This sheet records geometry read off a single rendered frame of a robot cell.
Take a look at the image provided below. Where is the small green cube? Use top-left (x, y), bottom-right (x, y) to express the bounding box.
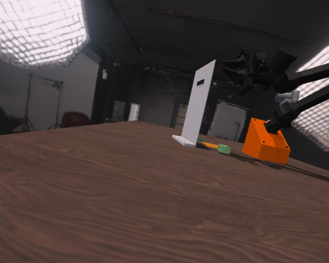
top-left (217, 144), bottom-right (231, 154)

